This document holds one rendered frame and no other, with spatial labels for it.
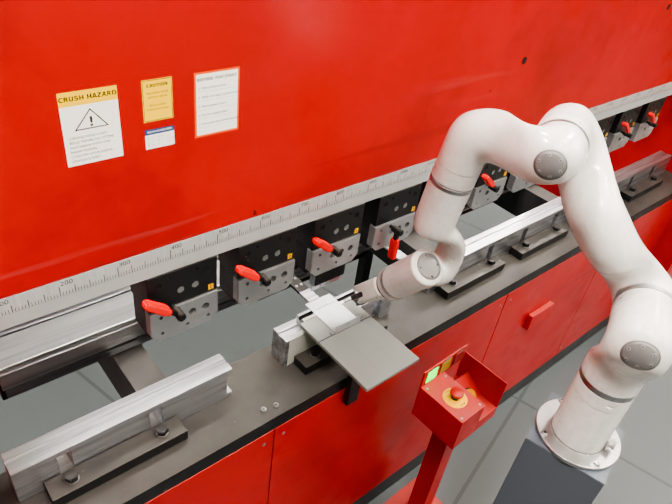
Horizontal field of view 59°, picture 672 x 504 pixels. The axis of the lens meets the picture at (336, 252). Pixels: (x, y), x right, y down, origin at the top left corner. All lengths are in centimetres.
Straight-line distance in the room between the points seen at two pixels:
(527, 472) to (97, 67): 123
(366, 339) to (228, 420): 39
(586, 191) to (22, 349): 127
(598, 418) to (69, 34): 119
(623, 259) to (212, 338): 212
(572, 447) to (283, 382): 70
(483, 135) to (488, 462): 180
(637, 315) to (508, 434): 168
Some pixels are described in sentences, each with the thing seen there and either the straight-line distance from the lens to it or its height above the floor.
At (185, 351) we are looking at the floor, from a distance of 287.
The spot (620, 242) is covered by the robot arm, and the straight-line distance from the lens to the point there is 117.
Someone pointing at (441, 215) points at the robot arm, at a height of 145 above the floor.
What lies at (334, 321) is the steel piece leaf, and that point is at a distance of 158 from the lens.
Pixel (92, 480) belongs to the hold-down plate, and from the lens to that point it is 142.
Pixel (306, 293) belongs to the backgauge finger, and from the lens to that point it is 164.
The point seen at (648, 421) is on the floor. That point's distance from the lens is 320.
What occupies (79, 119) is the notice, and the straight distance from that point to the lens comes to 95.
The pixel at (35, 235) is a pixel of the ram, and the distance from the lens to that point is 102.
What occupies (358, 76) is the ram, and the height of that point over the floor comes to 166.
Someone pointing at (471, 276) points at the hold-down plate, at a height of 91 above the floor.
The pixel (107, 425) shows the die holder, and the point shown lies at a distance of 141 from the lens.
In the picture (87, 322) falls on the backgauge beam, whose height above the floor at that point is 99.
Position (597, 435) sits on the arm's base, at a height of 108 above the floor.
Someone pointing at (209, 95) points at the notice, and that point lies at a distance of 103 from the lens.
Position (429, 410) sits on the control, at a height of 73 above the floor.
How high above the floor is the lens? 207
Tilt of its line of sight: 36 degrees down
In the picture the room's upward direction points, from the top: 9 degrees clockwise
